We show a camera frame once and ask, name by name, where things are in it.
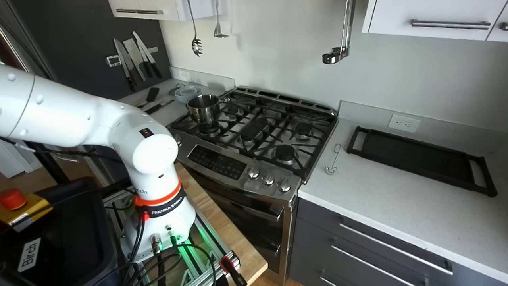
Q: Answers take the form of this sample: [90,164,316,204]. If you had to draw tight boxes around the wooden table top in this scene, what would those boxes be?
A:
[173,163,269,286]

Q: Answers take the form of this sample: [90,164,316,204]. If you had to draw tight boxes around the stainless steel gas stove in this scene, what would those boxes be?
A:
[163,86,339,285]

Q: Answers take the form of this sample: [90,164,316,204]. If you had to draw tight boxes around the small steel pot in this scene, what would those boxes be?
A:
[185,94,222,128]

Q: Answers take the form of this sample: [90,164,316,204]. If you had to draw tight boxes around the clear glass bowl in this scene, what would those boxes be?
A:
[173,85,200,105]

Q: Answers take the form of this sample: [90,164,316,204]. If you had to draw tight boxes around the hanging metal slotted spoon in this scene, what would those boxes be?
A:
[184,0,204,59]

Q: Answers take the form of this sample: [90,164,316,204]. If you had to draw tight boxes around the black phone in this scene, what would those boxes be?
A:
[144,86,162,105]

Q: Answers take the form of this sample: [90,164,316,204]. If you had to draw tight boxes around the dark grey drawer cabinet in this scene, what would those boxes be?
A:
[287,198,508,286]

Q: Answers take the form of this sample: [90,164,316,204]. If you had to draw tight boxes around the red and black plug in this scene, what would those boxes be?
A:
[219,253,247,286]

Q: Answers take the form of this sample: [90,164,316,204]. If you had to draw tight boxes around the black rectangular griddle tray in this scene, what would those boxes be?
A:
[346,125,498,199]

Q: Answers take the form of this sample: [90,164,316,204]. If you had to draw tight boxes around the magnetic knife strip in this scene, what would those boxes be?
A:
[104,47,160,69]

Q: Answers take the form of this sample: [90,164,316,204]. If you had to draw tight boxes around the black stand leg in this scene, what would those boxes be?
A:
[22,140,71,188]

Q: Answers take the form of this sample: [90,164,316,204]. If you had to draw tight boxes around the black box with white label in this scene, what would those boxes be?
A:
[0,179,122,286]

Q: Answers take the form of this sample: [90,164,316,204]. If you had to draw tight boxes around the red emergency stop yellow box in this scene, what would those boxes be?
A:
[0,188,54,231]

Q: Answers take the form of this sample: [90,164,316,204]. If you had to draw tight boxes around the thin wire utensil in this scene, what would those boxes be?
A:
[322,142,343,177]

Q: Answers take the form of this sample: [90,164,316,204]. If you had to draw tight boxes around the black handled utensil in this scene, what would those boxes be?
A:
[149,99,176,115]

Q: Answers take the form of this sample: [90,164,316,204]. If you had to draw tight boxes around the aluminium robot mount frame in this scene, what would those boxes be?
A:
[101,190,247,286]

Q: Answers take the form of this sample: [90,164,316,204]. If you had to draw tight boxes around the hanging cord with dark clip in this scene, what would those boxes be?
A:
[320,0,357,67]

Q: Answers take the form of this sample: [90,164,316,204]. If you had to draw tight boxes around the kitchen knife black handle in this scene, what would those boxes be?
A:
[131,31,163,80]
[123,37,149,83]
[112,39,138,93]

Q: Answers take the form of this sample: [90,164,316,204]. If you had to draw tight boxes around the black base cable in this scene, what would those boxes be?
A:
[117,209,160,286]

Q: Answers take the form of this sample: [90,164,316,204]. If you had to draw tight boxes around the white wall outlet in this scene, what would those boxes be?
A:
[387,113,422,134]

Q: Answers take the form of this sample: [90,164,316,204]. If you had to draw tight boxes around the small cabinet handle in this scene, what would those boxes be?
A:
[114,9,165,16]

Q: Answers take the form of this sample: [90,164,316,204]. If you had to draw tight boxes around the large white wall cabinet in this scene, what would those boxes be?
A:
[362,0,508,45]

